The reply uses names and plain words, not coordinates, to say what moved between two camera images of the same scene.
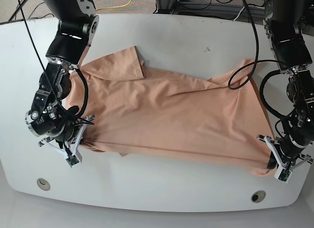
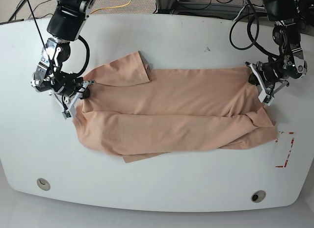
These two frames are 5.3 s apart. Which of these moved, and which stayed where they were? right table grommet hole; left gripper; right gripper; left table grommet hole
Moved: right gripper; left gripper
Stayed: left table grommet hole; right table grommet hole
